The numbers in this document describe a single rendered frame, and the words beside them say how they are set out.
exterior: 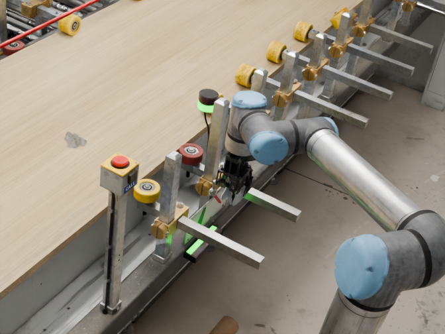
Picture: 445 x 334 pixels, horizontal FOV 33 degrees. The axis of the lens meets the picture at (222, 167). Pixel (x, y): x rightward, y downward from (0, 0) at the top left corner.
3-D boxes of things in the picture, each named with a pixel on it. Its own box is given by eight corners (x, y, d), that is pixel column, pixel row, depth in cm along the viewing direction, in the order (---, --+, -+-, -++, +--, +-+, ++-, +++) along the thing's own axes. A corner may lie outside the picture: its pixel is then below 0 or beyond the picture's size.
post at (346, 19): (327, 112, 333) (353, 12, 305) (324, 116, 331) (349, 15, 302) (320, 109, 335) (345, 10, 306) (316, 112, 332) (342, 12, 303)
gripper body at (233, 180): (214, 185, 213) (219, 151, 206) (228, 171, 219) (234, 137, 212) (238, 197, 211) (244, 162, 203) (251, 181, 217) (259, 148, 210)
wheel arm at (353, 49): (412, 73, 308) (415, 65, 306) (410, 77, 306) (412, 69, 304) (303, 32, 325) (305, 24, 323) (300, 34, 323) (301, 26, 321)
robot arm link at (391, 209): (489, 240, 145) (326, 106, 201) (434, 250, 140) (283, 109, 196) (475, 291, 150) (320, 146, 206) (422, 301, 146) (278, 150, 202)
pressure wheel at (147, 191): (153, 204, 242) (157, 175, 236) (159, 221, 237) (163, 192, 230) (129, 207, 240) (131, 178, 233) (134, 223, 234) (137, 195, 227)
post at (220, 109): (210, 219, 257) (230, 99, 229) (204, 224, 255) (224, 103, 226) (201, 215, 258) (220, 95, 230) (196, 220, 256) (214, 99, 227)
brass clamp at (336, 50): (352, 48, 321) (355, 38, 318) (339, 60, 311) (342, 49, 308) (339, 44, 323) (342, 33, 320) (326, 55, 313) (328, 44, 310)
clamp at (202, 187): (228, 179, 254) (230, 167, 251) (207, 199, 244) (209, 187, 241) (214, 172, 256) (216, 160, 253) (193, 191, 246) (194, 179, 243)
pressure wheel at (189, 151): (204, 175, 258) (208, 148, 251) (191, 187, 252) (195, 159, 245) (184, 166, 261) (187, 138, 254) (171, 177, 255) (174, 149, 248)
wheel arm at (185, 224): (263, 266, 224) (265, 255, 222) (257, 272, 222) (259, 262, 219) (142, 204, 239) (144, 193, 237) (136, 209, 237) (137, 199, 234)
